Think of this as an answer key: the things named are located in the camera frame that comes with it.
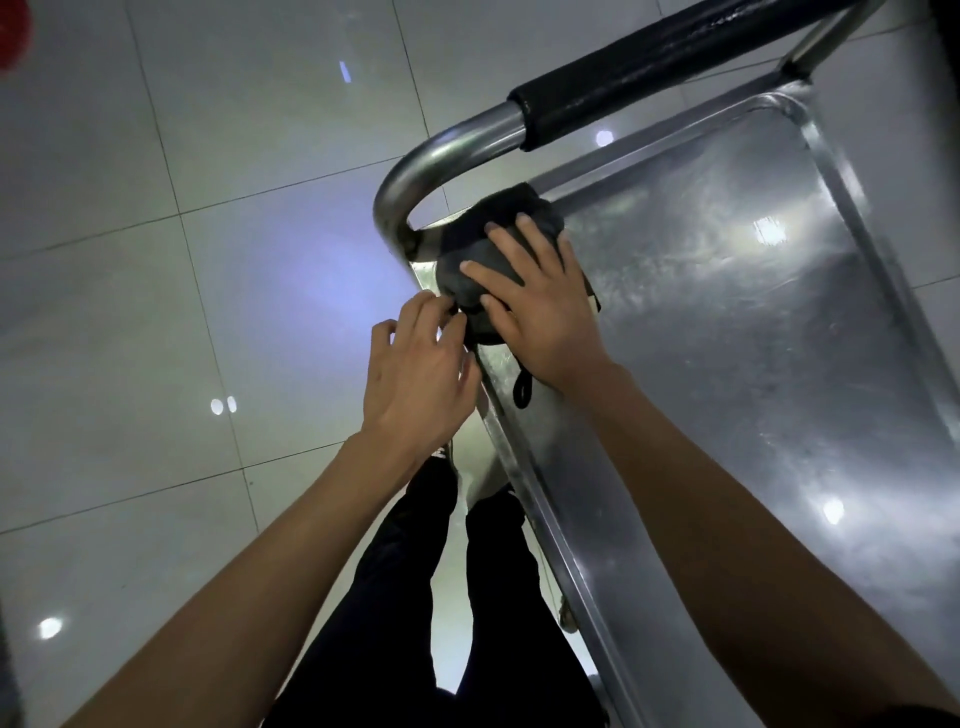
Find person's right hand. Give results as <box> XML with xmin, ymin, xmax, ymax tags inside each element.
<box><xmin>458</xmin><ymin>213</ymin><xmax>613</xmax><ymax>395</ymax></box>

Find person's left hand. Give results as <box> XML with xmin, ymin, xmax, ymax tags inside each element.
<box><xmin>362</xmin><ymin>290</ymin><xmax>481</xmax><ymax>460</ymax></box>

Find grey and yellow cleaning cloth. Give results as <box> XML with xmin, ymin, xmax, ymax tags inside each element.
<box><xmin>434</xmin><ymin>182</ymin><xmax>601</xmax><ymax>410</ymax></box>

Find stainless steel service cart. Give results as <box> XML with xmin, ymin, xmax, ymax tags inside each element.
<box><xmin>408</xmin><ymin>71</ymin><xmax>960</xmax><ymax>728</ymax></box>

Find black grip steel cart handle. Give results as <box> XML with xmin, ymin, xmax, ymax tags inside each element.
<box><xmin>372</xmin><ymin>0</ymin><xmax>886</xmax><ymax>264</ymax></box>

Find person's left forearm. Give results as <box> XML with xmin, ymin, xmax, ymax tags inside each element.
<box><xmin>63</xmin><ymin>434</ymin><xmax>421</xmax><ymax>728</ymax></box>

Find person's right forearm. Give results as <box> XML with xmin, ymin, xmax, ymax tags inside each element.
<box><xmin>577</xmin><ymin>367</ymin><xmax>960</xmax><ymax>728</ymax></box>

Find black trousers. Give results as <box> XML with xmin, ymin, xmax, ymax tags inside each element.
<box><xmin>262</xmin><ymin>457</ymin><xmax>609</xmax><ymax>728</ymax></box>

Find white marble counter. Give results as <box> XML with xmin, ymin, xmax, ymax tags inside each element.
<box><xmin>929</xmin><ymin>0</ymin><xmax>960</xmax><ymax>76</ymax></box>

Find black shirt sleeve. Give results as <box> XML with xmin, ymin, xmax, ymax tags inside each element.
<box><xmin>862</xmin><ymin>704</ymin><xmax>960</xmax><ymax>728</ymax></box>

